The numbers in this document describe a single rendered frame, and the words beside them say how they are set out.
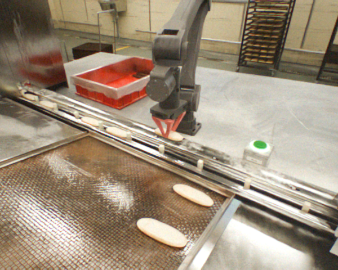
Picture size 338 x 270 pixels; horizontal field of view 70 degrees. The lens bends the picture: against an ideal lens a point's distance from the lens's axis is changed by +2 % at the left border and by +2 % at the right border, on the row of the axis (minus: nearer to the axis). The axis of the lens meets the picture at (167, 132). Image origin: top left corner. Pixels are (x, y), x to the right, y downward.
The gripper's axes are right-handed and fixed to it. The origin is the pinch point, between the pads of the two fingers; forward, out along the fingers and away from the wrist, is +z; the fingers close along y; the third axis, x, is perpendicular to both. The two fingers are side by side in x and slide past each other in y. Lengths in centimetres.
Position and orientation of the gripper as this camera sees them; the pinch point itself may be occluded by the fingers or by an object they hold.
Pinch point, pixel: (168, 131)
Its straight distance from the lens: 71.9
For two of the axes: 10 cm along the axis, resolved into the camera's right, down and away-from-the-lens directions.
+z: 0.0, 8.5, 5.3
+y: 5.6, -4.4, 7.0
